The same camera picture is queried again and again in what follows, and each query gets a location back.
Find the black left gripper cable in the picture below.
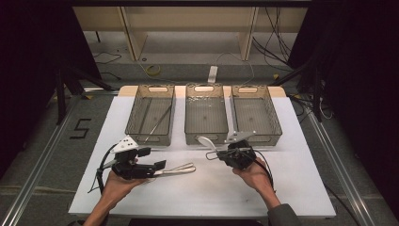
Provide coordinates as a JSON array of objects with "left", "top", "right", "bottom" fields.
[{"left": 88, "top": 143, "right": 120, "bottom": 195}]

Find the white ceramic spoon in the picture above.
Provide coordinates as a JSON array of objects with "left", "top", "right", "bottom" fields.
[{"left": 196, "top": 135, "right": 219, "bottom": 153}]

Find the white cable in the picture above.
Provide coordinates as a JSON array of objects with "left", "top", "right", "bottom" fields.
[{"left": 215, "top": 51, "right": 256, "bottom": 87}]

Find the thin black floor cable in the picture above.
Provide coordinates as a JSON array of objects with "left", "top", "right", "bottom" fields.
[{"left": 93, "top": 51, "right": 123, "bottom": 66}]

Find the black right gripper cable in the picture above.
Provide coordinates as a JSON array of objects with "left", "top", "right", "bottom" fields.
[{"left": 253, "top": 149, "right": 278, "bottom": 193}]

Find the yellow tape roll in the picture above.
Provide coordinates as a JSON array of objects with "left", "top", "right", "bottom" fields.
[{"left": 146, "top": 63, "right": 163, "bottom": 77}]

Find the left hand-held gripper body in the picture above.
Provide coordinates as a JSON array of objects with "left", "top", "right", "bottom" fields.
[{"left": 109, "top": 134, "right": 158, "bottom": 181}]

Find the light wooden shelf unit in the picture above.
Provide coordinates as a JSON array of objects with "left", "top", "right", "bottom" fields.
[{"left": 72, "top": 6, "right": 309, "bottom": 63}]

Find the smoky clear plastic basket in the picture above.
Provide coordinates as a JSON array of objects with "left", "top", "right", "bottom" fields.
[
  {"left": 230, "top": 84, "right": 283, "bottom": 148},
  {"left": 124, "top": 83, "right": 177, "bottom": 147},
  {"left": 184, "top": 82, "right": 230, "bottom": 146}
]

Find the silver metal utensil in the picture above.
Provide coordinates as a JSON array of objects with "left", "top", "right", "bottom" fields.
[
  {"left": 163, "top": 162, "right": 196, "bottom": 172},
  {"left": 153, "top": 166, "right": 198, "bottom": 184}
]

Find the person's right hand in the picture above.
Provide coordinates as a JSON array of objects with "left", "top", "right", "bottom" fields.
[{"left": 231, "top": 156, "right": 275, "bottom": 196}]

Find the aluminium floor rail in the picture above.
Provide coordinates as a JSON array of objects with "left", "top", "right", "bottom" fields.
[
  {"left": 305, "top": 107, "right": 377, "bottom": 226},
  {"left": 0, "top": 93, "right": 88, "bottom": 226}
]

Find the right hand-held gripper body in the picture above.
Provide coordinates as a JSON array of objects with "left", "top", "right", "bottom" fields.
[{"left": 217, "top": 130, "right": 257, "bottom": 170}]

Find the black curtain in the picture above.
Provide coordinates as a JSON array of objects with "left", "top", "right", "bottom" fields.
[
  {"left": 0, "top": 0, "right": 103, "bottom": 178},
  {"left": 286, "top": 0, "right": 399, "bottom": 218}
]

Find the black metal stand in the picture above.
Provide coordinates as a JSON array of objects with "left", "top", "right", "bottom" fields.
[
  {"left": 268, "top": 57, "right": 325, "bottom": 122},
  {"left": 55, "top": 66, "right": 115, "bottom": 126}
]

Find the bundle of black cables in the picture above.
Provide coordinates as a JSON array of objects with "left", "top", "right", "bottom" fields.
[{"left": 251, "top": 6, "right": 295, "bottom": 72}]

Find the white power strip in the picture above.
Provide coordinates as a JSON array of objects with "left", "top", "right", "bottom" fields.
[{"left": 207, "top": 64, "right": 219, "bottom": 85}]

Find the person's left hand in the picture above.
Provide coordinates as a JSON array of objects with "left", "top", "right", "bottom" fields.
[{"left": 101, "top": 157, "right": 149, "bottom": 202}]

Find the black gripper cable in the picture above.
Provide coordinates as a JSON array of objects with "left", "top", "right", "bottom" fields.
[
  {"left": 88, "top": 143, "right": 120, "bottom": 195},
  {"left": 253, "top": 149, "right": 278, "bottom": 193}
]

